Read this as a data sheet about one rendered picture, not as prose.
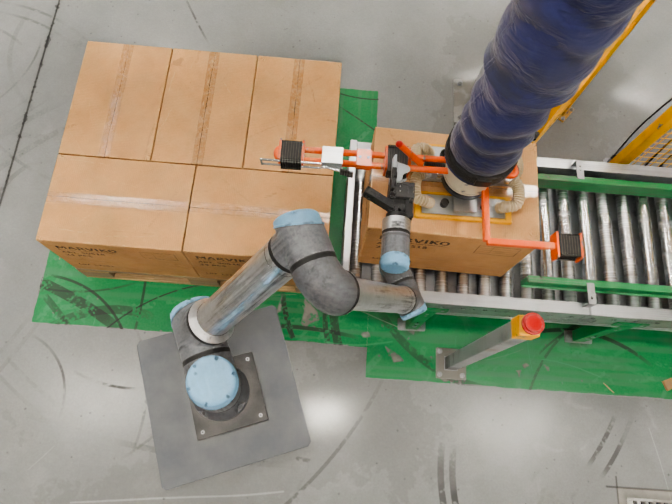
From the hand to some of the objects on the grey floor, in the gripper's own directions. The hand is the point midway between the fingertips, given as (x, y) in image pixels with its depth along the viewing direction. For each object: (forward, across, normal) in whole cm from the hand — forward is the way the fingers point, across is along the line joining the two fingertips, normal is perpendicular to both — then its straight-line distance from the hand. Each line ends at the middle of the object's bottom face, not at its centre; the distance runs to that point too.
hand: (392, 162), depth 177 cm
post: (-51, -108, -44) cm, 127 cm away
